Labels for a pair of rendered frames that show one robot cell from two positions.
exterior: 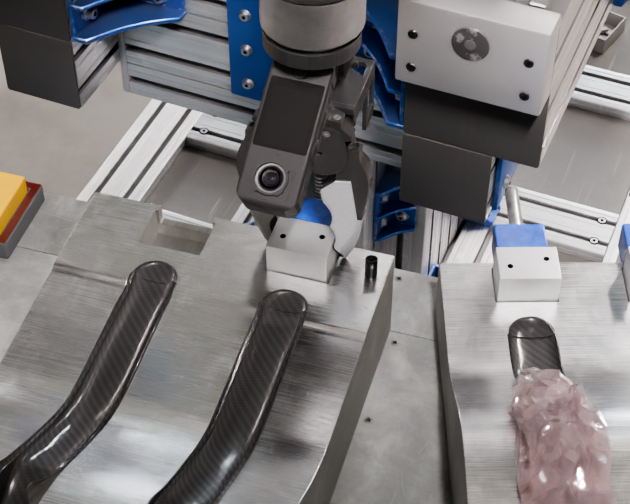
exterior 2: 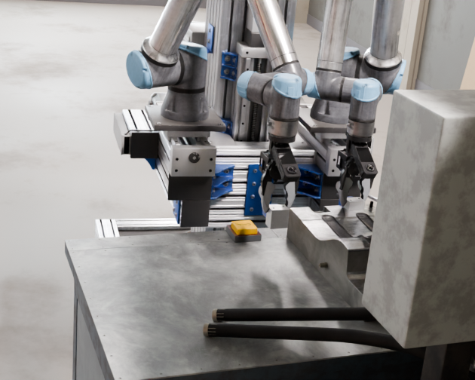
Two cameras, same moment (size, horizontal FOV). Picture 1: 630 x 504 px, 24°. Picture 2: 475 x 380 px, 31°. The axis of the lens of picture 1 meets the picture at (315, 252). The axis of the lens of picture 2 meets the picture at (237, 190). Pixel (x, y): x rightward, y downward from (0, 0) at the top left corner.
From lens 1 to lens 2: 1.90 m
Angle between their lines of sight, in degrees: 40
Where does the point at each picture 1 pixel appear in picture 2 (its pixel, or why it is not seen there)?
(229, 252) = (336, 209)
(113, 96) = (51, 314)
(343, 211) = (366, 186)
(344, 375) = not seen: hidden behind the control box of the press
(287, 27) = (364, 130)
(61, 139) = (44, 332)
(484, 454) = not seen: hidden behind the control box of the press
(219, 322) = (352, 220)
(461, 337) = not seen: hidden behind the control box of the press
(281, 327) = (364, 219)
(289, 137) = (368, 159)
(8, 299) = (273, 246)
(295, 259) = (357, 204)
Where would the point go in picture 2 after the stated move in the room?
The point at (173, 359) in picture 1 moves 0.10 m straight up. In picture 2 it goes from (351, 228) to (357, 194)
